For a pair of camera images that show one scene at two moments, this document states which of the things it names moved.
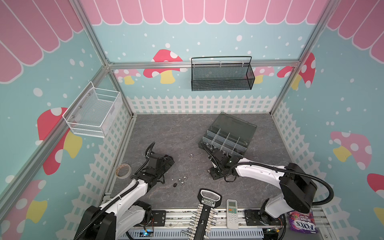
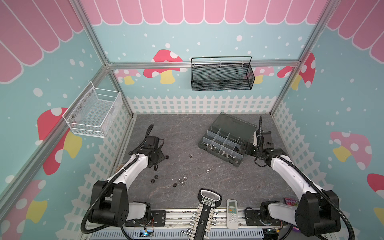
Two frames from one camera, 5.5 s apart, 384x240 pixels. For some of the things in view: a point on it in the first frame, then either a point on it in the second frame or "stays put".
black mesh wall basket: [222, 73] stays put
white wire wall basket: [94, 111] stays put
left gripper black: [167, 166] -> [161, 156]
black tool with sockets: [205, 218] stays put
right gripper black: [214, 153] -> [250, 149]
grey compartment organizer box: [230, 134] stays put
